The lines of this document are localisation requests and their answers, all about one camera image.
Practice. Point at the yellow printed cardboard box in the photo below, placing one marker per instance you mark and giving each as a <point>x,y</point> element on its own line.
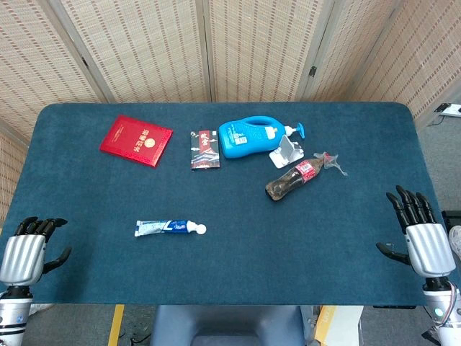
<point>342,328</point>

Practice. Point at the white sneaker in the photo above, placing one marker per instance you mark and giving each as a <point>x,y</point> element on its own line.
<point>40,308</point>
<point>456,241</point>

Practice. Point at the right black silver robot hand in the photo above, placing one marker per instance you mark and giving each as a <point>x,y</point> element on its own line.
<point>430,248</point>

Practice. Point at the blue white toothpaste tube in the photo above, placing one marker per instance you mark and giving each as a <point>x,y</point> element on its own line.
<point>169,227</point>

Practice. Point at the white power strip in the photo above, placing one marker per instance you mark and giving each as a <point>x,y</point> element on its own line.
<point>452,110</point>

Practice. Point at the empty cola bottle red label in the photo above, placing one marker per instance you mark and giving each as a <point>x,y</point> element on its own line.
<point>288,180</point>

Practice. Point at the black box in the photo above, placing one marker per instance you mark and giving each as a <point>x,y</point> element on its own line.
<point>452,218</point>

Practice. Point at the clear crumpled plastic wrap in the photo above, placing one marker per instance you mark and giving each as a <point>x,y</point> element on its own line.
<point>331,162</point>

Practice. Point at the red certificate booklet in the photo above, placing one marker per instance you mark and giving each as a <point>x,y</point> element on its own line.
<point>137,140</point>

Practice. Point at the blue pump detergent bottle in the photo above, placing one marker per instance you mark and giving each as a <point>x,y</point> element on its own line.
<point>245,140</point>

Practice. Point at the woven bamboo folding screen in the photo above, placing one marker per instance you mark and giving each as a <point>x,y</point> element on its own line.
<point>151,43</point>

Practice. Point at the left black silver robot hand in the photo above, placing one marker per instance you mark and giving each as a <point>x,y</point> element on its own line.
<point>21,257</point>

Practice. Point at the dark palace print card box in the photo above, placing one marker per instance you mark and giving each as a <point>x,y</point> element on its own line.
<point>205,151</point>

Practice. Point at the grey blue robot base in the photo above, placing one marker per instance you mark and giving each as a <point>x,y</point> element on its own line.
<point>227,324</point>

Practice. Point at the blue-grey carpeted table surface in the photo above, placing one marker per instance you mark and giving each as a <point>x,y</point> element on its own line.
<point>230,259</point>

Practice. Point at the white folding phone stand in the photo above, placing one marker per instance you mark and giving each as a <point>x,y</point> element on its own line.
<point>286,149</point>

